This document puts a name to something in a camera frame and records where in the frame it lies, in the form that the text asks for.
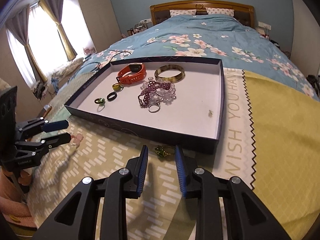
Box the right patterned pillow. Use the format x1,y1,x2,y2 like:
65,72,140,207
206,8,234,17

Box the patterned blanket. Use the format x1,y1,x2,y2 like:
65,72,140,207
28,68,319,239

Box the black charging cable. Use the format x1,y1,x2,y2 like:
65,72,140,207
85,51,132,74

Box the maroon beaded bracelet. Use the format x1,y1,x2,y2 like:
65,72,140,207
137,80,172,108

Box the clothes pile on floor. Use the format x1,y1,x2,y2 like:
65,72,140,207
306,75,319,93

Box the silver ring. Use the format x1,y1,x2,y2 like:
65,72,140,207
147,102,161,113

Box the clear crystal bead bracelet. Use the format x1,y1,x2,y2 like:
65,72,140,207
139,76,177,106

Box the wooden headboard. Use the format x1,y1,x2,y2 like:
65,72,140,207
150,0,255,29

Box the clothes on window seat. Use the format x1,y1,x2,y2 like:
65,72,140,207
31,57,84,101

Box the navy shallow box tray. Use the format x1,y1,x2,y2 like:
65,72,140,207
65,56,225,154

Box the green crystal gold ring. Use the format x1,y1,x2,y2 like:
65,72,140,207
154,145,176,158

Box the tortoiseshell bangle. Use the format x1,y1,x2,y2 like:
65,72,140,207
154,64,185,83

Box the pink sleeve forearm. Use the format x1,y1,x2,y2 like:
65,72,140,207
0,172,36,228

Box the left patterned pillow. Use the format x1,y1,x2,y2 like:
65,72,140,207
169,9,197,17

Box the left hand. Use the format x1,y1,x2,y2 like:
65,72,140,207
18,168,33,186

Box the curtain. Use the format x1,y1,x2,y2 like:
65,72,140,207
4,6,48,83
39,0,77,61

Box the right curtain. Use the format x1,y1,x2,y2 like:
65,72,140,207
39,0,77,61

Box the blue floral duvet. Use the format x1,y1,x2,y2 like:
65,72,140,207
80,14,318,100

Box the orange smart watch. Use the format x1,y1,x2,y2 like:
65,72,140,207
116,63,146,85

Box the patterned pillow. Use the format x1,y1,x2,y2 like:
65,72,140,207
206,8,234,17
169,9,197,17

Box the left curtain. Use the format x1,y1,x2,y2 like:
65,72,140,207
4,6,48,83

